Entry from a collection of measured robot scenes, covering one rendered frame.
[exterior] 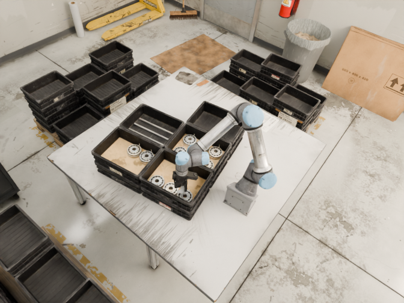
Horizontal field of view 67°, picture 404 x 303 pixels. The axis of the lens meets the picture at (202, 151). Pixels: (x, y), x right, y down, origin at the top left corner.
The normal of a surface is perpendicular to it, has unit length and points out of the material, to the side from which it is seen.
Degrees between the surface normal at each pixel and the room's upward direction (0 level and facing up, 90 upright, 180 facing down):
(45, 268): 0
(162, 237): 0
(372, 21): 90
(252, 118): 50
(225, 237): 0
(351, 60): 78
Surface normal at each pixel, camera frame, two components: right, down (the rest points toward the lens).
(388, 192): 0.07, -0.63
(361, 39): -0.60, 0.49
